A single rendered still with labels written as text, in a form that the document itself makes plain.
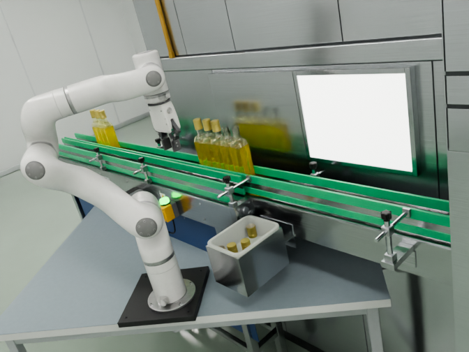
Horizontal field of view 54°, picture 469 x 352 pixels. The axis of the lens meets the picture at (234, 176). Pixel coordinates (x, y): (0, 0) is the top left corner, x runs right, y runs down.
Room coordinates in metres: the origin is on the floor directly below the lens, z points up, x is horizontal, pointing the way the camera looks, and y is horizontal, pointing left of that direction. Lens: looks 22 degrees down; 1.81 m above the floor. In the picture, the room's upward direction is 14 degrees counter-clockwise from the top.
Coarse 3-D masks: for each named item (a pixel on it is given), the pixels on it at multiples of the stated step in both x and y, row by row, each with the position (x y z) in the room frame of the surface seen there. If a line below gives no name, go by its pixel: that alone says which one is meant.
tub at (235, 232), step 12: (252, 216) 1.52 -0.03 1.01; (228, 228) 1.47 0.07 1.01; (240, 228) 1.49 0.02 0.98; (264, 228) 1.46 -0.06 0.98; (276, 228) 1.39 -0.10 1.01; (216, 240) 1.42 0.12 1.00; (228, 240) 1.45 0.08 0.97; (240, 240) 1.48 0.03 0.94; (252, 240) 1.46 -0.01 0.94; (228, 252) 1.31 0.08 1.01; (240, 252) 1.29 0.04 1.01
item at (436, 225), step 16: (96, 144) 2.63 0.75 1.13; (176, 160) 1.99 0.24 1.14; (256, 176) 1.59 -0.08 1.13; (256, 192) 1.59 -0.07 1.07; (272, 192) 1.53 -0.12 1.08; (288, 192) 1.46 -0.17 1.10; (304, 192) 1.40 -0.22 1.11; (320, 192) 1.35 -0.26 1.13; (336, 192) 1.30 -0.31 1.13; (320, 208) 1.35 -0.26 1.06; (336, 208) 1.30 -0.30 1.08; (352, 208) 1.26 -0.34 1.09; (368, 208) 1.21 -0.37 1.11; (384, 208) 1.16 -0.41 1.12; (400, 208) 1.12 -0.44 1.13; (400, 224) 1.13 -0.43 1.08; (416, 224) 1.09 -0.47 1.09; (432, 224) 1.06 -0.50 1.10; (448, 224) 1.02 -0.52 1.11; (448, 240) 1.02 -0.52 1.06
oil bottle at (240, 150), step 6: (234, 144) 1.67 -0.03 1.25; (240, 144) 1.66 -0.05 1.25; (246, 144) 1.68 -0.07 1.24; (234, 150) 1.67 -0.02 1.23; (240, 150) 1.66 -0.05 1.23; (246, 150) 1.67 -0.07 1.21; (234, 156) 1.68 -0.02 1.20; (240, 156) 1.66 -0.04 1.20; (246, 156) 1.67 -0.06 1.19; (234, 162) 1.69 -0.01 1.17; (240, 162) 1.66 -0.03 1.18; (246, 162) 1.67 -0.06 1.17; (252, 162) 1.68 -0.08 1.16; (240, 168) 1.67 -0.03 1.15; (246, 168) 1.66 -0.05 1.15; (252, 168) 1.68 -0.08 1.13; (252, 174) 1.67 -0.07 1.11
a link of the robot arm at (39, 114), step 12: (36, 96) 1.43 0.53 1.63; (48, 96) 1.42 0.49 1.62; (60, 96) 1.42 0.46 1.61; (24, 108) 1.41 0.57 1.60; (36, 108) 1.40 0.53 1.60; (48, 108) 1.40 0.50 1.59; (60, 108) 1.41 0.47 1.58; (24, 120) 1.40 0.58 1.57; (36, 120) 1.40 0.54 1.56; (48, 120) 1.41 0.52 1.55; (24, 132) 1.42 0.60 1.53; (36, 132) 1.41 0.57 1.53; (48, 132) 1.43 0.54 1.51; (48, 144) 1.47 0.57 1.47
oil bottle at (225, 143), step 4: (224, 140) 1.72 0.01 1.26; (228, 140) 1.71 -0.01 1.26; (224, 144) 1.72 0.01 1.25; (228, 144) 1.70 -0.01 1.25; (224, 148) 1.72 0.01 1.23; (228, 148) 1.70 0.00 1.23; (224, 152) 1.73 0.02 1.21; (228, 152) 1.70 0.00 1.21; (224, 156) 1.73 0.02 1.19; (228, 156) 1.71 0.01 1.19; (224, 160) 1.74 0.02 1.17; (228, 160) 1.71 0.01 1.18; (232, 160) 1.70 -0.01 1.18; (228, 164) 1.72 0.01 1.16; (232, 164) 1.70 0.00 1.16; (228, 168) 1.72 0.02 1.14; (232, 168) 1.70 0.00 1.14
